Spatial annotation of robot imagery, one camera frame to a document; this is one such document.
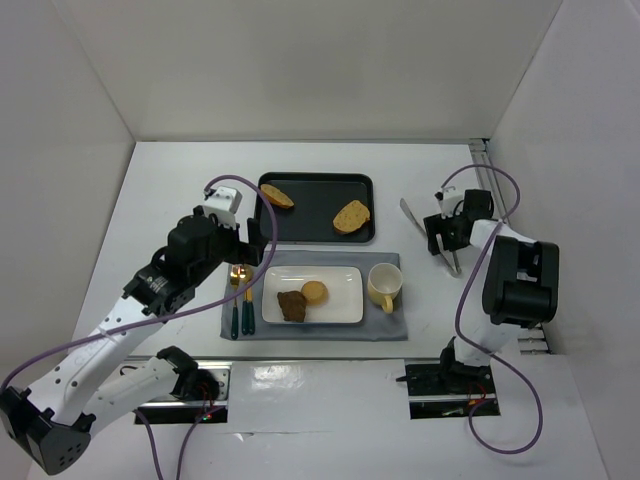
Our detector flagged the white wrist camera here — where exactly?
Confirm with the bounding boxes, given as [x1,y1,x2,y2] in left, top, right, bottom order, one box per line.
[435,186,464,219]
[201,186,243,230]

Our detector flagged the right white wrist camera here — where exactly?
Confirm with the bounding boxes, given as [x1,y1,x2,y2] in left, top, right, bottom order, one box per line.
[435,186,464,219]

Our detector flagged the toasted bread slice left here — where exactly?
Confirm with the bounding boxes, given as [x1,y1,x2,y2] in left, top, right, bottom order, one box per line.
[260,184,295,209]

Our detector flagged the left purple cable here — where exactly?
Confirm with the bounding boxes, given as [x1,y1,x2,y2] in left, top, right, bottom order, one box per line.
[0,174,279,480]

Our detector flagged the purple cable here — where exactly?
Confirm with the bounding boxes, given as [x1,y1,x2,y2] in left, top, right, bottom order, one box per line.
[439,163,545,455]
[0,174,279,480]

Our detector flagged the metal serving tongs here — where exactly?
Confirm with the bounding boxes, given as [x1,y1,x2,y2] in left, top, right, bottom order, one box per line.
[399,198,462,278]

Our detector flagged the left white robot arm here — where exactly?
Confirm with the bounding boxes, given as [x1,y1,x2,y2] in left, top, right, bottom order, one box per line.
[1,206,268,475]

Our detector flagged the dark brown round bread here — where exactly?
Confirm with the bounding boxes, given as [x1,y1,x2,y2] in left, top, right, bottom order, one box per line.
[277,291,307,323]

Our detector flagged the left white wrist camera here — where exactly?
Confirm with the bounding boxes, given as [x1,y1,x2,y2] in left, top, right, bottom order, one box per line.
[201,186,243,230]

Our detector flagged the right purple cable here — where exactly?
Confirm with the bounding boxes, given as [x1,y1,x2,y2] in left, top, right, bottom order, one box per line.
[439,163,545,455]

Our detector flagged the yellow ceramic mug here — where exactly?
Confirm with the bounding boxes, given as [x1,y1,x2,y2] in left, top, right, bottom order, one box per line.
[367,263,404,314]

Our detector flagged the gold green-handled spoon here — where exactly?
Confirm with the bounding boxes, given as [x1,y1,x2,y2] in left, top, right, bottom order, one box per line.
[239,265,255,335]

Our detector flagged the aluminium frame rail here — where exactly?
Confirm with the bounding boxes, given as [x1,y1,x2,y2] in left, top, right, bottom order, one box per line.
[469,138,499,196]

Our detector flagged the gold green-handled fork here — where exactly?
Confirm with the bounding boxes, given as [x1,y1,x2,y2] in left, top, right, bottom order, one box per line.
[230,265,241,340]

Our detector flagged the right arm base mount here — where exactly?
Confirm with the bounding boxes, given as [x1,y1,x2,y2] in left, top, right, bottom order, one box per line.
[396,363,501,420]

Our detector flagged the large seeded bread slice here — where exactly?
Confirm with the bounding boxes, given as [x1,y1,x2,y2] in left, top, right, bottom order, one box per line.
[333,200,371,234]

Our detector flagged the grey cloth placemat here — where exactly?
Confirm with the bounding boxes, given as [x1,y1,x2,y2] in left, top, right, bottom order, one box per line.
[246,250,408,342]

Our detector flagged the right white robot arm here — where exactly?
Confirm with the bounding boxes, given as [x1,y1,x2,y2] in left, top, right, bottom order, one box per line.
[423,187,559,393]

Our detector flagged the black baking tray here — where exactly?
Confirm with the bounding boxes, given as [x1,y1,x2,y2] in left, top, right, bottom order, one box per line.
[259,172,376,244]

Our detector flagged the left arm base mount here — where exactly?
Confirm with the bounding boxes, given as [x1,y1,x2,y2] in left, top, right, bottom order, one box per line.
[138,362,231,425]

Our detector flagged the round golden bun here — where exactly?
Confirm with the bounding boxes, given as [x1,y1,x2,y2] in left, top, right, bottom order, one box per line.
[301,281,329,306]

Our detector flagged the white rectangular plate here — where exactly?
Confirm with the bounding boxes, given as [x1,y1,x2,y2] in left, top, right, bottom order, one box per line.
[260,266,364,326]

